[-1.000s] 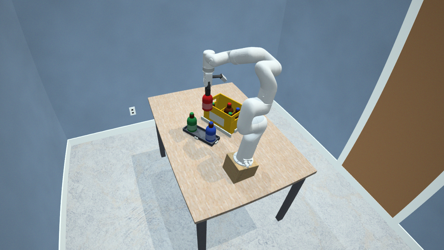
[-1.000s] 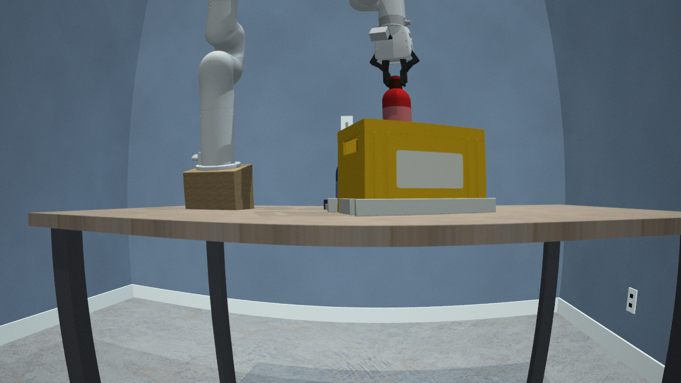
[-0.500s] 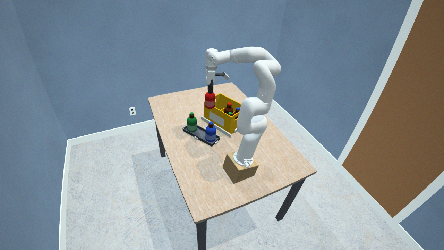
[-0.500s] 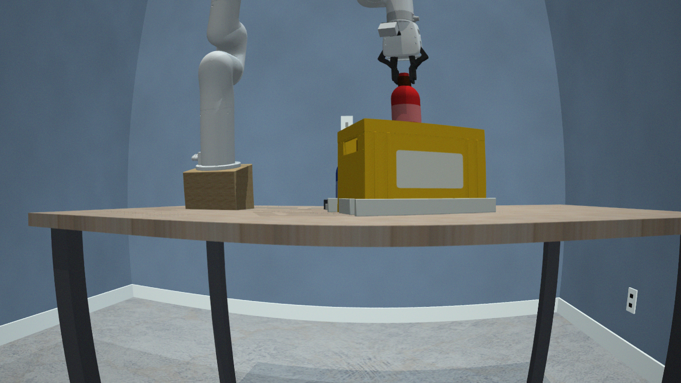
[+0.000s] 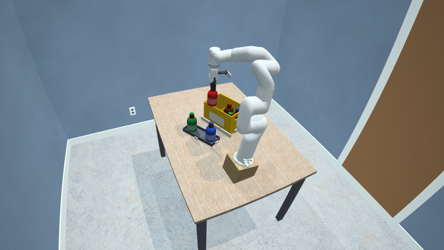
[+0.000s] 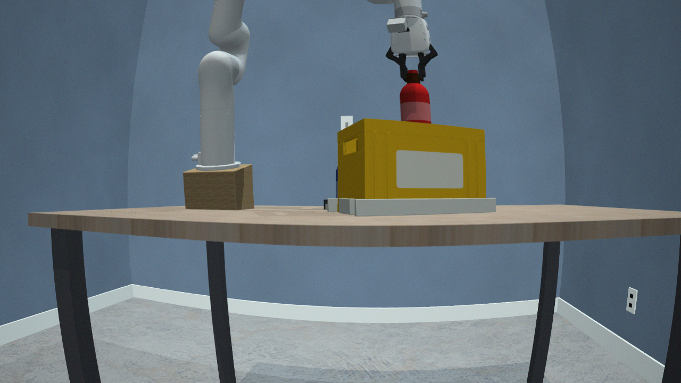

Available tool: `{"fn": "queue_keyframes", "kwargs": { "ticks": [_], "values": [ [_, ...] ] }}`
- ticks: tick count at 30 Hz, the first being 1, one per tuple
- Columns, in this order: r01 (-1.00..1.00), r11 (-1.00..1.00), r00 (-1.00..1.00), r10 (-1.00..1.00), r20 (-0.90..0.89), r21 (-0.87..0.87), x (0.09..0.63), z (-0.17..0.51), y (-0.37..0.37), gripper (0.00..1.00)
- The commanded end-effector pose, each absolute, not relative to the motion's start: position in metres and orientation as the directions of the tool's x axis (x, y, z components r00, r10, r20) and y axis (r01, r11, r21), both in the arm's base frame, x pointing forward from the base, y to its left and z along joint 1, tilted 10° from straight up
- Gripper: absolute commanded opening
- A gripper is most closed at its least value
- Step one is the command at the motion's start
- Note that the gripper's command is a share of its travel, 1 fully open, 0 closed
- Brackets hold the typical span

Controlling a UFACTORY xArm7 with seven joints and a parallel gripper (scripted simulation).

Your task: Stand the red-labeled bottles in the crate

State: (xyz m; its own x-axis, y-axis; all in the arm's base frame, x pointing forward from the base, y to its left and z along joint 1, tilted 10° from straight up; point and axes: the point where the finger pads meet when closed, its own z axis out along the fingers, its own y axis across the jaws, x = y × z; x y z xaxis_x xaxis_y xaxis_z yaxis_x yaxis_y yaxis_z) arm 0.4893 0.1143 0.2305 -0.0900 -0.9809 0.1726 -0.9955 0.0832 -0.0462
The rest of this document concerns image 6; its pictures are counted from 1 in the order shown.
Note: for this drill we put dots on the red bottle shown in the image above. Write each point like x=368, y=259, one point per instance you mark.
x=414, y=100

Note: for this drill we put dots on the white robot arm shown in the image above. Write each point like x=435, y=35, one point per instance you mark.
x=219, y=69

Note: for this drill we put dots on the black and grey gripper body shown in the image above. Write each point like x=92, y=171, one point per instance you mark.
x=414, y=41

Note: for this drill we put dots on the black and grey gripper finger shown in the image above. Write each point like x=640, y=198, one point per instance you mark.
x=400, y=61
x=424, y=60

